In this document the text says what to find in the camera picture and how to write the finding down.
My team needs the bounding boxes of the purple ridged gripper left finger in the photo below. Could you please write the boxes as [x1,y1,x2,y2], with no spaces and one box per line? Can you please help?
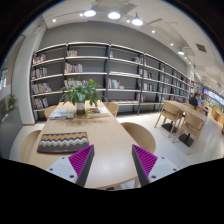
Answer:
[47,145,95,187]

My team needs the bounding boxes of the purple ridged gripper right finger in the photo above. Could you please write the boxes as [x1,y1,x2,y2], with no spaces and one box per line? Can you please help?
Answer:
[132,145,178,186]

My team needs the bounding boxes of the zigzag patterned folded towel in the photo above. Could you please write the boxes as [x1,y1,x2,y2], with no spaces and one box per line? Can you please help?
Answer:
[37,132,89,154]

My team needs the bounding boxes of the wooden chair right near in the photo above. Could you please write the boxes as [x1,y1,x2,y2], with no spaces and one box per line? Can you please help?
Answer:
[121,122,156,153]

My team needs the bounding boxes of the wooden chair left near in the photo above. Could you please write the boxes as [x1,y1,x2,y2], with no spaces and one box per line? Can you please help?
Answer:
[20,130,40,163]

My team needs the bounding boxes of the yellow cover book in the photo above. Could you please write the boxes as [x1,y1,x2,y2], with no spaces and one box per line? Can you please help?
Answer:
[86,107,109,118]

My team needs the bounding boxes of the wooden slatted chair near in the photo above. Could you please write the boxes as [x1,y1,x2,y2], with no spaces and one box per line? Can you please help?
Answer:
[173,114,206,150]

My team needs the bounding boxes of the wooden slatted chair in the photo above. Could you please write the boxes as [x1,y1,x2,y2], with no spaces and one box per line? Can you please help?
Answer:
[173,114,206,150]
[159,102,182,136]

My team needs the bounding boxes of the wooden slatted chair far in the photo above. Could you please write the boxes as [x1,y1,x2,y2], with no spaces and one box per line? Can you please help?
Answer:
[159,102,182,136]

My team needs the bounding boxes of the wooden chair far left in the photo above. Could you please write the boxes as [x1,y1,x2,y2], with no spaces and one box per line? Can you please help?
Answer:
[44,105,57,119]

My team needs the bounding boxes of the wooden chair far right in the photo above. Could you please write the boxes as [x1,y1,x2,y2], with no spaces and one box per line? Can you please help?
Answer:
[104,102,119,117]

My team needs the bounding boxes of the green potted plant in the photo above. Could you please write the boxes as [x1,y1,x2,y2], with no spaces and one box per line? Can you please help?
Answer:
[60,78,101,115]

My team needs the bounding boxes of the seated person dark clothes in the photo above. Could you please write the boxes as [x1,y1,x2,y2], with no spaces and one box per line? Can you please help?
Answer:
[189,93,203,107]

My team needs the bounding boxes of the large grey bookshelf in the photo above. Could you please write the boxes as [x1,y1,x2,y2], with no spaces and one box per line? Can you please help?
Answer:
[30,42,190,121]

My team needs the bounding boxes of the small plant at left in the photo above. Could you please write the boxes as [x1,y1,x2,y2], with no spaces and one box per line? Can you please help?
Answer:
[7,95,17,111]

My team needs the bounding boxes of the pendant ceiling lamp far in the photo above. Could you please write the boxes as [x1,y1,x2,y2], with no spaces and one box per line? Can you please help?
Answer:
[178,47,184,56]

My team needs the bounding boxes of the pendant ceiling lamp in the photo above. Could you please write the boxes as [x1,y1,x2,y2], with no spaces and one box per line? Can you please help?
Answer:
[178,47,184,56]
[132,15,143,26]

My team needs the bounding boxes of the pendant ceiling lamp right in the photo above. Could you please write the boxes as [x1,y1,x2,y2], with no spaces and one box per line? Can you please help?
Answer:
[132,15,143,26]

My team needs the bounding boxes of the round ceiling lamp left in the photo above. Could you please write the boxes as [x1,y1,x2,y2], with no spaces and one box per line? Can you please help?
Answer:
[84,9,96,17]

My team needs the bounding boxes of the round ceiling lamp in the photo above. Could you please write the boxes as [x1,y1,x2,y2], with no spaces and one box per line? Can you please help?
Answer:
[108,11,120,20]
[84,9,96,17]

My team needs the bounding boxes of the round ceiling lamp middle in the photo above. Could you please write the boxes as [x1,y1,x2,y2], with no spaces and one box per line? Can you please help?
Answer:
[108,11,120,20]

